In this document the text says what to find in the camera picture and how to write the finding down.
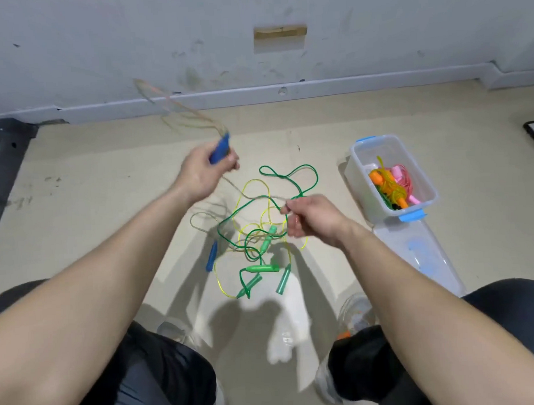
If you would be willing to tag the person's right hand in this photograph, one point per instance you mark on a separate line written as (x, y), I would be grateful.
(318, 220)

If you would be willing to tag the grey left shoe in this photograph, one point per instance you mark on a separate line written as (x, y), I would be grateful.
(171, 330)

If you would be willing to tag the person's right forearm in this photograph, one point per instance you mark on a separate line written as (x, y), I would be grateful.
(455, 333)

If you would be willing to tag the grey shoe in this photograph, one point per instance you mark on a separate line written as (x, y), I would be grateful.
(354, 311)
(171, 330)

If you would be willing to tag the person's left hand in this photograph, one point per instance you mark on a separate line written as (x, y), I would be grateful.
(196, 175)

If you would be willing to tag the small wooden wall block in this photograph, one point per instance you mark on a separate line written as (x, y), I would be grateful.
(280, 32)

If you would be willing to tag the grey right shoe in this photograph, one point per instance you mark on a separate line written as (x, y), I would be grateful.
(354, 311)

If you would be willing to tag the black shorts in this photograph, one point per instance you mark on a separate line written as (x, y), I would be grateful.
(26, 305)

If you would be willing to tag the black metal rack frame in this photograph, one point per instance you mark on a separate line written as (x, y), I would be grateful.
(5, 165)

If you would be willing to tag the clear plastic box lid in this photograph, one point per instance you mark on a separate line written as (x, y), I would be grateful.
(422, 252)

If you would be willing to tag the clear storage box blue latches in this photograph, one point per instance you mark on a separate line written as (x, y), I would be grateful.
(396, 148)

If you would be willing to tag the person's left forearm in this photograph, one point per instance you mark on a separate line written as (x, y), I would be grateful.
(70, 321)

